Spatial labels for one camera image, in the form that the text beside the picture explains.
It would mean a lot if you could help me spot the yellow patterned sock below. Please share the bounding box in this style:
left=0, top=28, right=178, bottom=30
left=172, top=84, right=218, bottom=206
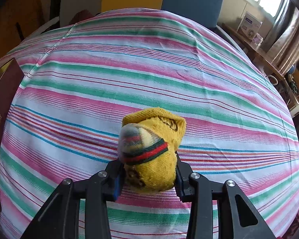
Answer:
left=118, top=107, right=186, bottom=194

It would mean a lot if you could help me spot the striped bed sheet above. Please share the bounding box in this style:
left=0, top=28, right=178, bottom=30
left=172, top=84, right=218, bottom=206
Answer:
left=0, top=8, right=299, bottom=238

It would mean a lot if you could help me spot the wooden side desk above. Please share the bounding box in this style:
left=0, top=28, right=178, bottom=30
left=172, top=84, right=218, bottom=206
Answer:
left=222, top=23, right=299, bottom=118

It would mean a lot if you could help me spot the pink curtain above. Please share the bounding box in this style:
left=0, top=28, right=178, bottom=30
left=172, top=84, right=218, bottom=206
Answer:
left=261, top=0, right=299, bottom=75

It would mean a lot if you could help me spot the white appliance box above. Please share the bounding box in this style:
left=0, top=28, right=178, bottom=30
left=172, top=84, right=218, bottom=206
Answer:
left=237, top=12, right=262, bottom=40

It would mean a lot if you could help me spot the dark red pillow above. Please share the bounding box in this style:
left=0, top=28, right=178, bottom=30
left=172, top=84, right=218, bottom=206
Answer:
left=69, top=10, right=94, bottom=25

